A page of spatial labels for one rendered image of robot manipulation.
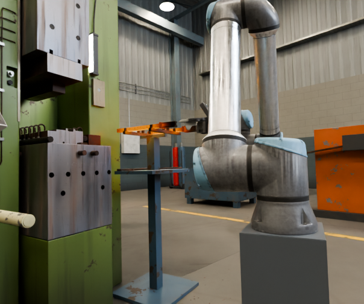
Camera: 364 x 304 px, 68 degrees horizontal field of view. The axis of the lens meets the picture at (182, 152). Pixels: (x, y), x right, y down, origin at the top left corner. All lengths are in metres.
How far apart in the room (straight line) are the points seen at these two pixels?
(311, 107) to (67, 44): 7.77
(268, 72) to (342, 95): 7.44
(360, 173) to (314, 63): 5.34
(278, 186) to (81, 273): 1.11
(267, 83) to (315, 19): 8.32
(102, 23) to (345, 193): 3.56
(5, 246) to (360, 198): 3.85
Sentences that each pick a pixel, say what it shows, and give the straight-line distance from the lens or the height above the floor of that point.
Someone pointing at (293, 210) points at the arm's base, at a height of 0.66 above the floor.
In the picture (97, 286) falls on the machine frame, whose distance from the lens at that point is 1.66.
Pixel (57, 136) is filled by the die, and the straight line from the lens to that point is 1.48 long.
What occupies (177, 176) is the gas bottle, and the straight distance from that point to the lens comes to 8.95.
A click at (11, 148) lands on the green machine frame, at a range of 1.53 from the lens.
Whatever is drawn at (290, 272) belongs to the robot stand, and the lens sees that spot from 0.82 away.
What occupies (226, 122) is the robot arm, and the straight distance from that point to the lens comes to 0.89.
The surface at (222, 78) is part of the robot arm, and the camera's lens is 0.96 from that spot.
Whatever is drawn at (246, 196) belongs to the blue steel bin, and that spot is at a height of 0.18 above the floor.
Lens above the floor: 0.80
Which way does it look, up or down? 3 degrees up
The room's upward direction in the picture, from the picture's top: 2 degrees counter-clockwise
